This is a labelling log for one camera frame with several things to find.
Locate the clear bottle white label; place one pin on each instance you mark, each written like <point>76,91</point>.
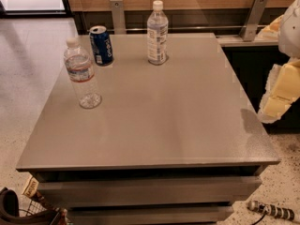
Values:
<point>157,32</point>

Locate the wire basket with items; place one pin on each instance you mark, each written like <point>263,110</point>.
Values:
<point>37,204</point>

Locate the blue Pepsi can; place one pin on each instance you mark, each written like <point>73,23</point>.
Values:
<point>101,45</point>

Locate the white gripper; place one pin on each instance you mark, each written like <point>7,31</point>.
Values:
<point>291,32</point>

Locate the grey drawer cabinet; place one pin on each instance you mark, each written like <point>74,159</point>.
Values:
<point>178,143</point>

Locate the left metal wall bracket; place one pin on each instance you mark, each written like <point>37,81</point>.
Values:
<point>118,17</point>

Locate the black white power strip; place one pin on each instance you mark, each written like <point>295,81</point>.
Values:
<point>273,211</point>

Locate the metal wall bracket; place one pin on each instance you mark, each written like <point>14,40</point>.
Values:
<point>249,29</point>
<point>118,17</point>

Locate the tan snack packet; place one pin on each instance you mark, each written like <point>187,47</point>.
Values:
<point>30,187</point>

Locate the clear bottle red-blue label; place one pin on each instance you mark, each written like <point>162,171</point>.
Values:
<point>81,73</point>

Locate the right metal wall bracket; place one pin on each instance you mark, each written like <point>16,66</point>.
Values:
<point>249,29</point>

